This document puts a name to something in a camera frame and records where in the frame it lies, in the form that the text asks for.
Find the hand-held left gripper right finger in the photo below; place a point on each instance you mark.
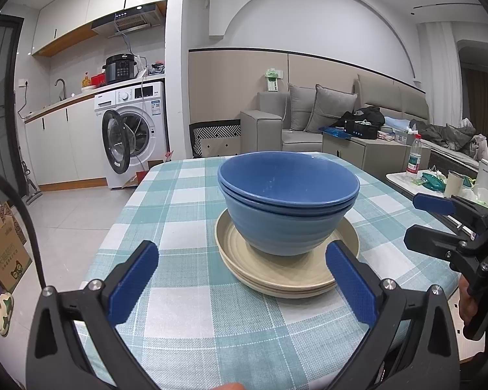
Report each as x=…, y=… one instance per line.
x=351, y=288

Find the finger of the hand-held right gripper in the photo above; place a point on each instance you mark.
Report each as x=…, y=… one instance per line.
x=431, y=203
x=431, y=239

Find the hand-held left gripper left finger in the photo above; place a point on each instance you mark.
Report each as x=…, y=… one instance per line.
x=132, y=284

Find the beige plate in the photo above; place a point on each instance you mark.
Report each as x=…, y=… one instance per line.
x=280, y=290
x=284, y=295
x=244, y=252

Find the person's right hand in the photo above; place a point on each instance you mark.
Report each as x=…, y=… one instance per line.
x=465, y=300

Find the person's left hand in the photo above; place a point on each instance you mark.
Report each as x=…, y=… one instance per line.
x=229, y=386

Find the teal plastic container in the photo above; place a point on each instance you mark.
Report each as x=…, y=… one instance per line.
x=431, y=180

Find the cream cup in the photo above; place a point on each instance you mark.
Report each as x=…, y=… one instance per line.
x=453, y=183

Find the white marble side table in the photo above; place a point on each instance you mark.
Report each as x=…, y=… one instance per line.
x=406, y=185

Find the clear water bottle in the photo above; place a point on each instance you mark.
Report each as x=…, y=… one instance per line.
x=414, y=158

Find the white kettle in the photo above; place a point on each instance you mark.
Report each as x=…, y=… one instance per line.
x=483, y=178

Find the grey clothes pile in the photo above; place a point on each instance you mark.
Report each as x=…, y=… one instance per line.
x=447, y=134

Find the grey tissue box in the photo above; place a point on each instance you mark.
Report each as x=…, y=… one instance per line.
x=404, y=136

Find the beige side cabinet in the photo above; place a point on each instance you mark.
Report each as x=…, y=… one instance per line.
x=370, y=154

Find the light blue folded cloth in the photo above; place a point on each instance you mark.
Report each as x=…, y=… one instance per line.
x=396, y=124

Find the teal checked tablecloth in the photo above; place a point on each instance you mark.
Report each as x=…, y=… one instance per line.
x=187, y=211

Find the black box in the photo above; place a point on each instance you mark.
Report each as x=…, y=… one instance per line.
x=361, y=128

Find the black jacket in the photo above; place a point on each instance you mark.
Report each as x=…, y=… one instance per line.
x=366, y=114

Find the open red brown carton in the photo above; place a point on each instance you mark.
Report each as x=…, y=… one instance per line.
x=146, y=172

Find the blue plastic bag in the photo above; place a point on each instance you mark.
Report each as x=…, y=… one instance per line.
x=333, y=131

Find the brown cardboard box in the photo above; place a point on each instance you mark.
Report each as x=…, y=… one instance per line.
x=6, y=256

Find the green white slipper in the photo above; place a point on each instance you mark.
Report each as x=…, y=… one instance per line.
x=4, y=313

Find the dark grey cushion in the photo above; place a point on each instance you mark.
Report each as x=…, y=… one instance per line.
x=329, y=109

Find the stick vacuum cleaner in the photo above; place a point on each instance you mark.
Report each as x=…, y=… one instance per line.
x=28, y=183

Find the patterned flat carton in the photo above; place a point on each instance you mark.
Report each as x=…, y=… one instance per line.
x=2, y=212

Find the white washing machine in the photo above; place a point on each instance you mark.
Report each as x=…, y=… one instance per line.
x=142, y=126

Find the white kitchen counter cabinets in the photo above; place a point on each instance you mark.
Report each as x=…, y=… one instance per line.
x=61, y=142

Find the light grey cushion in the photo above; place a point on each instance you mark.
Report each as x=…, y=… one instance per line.
x=301, y=107

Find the grey sofa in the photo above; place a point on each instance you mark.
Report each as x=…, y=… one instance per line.
x=268, y=130

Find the steel kitchen faucet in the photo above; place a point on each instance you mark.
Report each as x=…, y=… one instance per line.
x=61, y=89

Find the small red box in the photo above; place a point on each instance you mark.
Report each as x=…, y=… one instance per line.
x=98, y=79

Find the black pressure cooker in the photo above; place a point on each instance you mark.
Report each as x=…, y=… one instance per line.
x=120, y=69

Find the dark glass door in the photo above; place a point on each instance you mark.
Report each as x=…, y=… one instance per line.
x=2, y=101

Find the steel range hood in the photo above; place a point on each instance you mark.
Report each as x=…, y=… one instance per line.
x=126, y=22

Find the white green wall panel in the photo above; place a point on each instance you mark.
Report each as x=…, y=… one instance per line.
x=273, y=79

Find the white wall kitchen cabinets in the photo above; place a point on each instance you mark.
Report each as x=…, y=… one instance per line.
x=85, y=4

